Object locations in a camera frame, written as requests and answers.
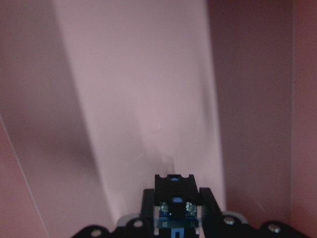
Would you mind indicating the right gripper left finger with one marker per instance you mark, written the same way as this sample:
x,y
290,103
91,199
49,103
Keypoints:
x,y
131,226

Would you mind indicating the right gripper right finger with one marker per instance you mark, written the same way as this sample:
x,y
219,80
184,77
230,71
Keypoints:
x,y
219,224

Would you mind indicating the pink plastic bin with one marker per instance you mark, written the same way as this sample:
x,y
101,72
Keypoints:
x,y
99,96

